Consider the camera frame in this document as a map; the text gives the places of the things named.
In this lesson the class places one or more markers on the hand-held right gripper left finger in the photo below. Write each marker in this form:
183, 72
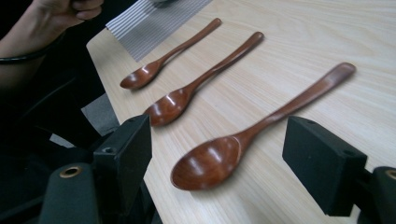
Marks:
124, 161

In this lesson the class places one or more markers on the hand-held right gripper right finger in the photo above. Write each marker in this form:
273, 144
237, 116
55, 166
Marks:
320, 168

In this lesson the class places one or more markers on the brown wooden spoon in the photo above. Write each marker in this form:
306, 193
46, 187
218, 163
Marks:
141, 76
211, 161
169, 107

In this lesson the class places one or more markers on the grey striped cloth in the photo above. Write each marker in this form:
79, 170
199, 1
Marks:
149, 28

